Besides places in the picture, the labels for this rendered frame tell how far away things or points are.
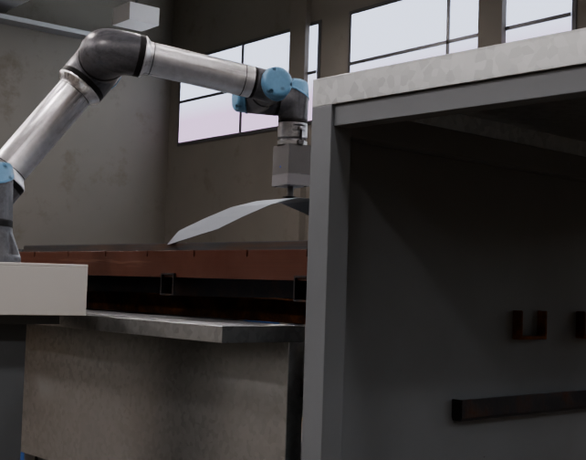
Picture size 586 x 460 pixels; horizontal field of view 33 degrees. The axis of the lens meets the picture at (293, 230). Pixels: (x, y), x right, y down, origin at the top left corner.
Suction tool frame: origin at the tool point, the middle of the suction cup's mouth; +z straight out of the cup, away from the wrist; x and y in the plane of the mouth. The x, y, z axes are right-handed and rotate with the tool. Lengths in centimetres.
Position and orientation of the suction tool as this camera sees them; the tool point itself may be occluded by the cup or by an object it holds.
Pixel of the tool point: (289, 205)
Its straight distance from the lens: 251.6
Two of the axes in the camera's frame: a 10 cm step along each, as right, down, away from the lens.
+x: -8.7, -0.6, -4.8
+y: -4.9, 0.3, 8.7
